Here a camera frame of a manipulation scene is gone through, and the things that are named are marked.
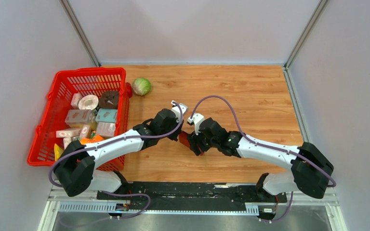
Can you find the red paper box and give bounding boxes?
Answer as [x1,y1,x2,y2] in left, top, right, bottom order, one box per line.
[178,131,192,150]

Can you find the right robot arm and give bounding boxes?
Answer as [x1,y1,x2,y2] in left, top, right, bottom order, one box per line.
[187,114,334,202]

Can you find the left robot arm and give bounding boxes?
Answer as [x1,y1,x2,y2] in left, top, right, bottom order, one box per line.
[48,103,187,200]

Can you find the teal box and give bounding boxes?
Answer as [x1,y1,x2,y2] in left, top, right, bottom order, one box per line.
[95,108,118,124]

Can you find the pink box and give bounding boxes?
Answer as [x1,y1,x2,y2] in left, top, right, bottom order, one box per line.
[64,109,95,126]

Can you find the green cabbage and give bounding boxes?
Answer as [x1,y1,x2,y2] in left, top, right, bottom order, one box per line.
[132,77,152,96]

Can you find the red pepper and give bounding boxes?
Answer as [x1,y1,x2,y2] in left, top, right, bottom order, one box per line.
[126,82,133,98]

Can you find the brown round cake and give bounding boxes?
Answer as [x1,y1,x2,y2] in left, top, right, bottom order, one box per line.
[99,90,119,109]

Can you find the pink tape roll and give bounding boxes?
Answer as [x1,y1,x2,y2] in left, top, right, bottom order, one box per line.
[78,95,99,111]

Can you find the red plastic basket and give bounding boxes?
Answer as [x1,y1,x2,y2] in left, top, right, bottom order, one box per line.
[26,67,130,167]

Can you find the orange yellow snack bag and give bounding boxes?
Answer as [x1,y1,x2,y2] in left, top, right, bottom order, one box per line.
[79,134,104,145]

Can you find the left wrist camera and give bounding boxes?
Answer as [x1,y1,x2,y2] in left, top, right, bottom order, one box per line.
[171,100,188,120]

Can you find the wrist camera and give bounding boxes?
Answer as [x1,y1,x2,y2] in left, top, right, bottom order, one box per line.
[171,100,188,120]
[187,113,205,135]

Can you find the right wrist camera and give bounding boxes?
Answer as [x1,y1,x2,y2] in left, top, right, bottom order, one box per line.
[187,113,205,135]

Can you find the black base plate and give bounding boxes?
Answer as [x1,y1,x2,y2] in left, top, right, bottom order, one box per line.
[96,181,288,212]

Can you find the aluminium frame rail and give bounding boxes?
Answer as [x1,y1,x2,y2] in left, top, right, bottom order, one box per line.
[38,181,347,231]

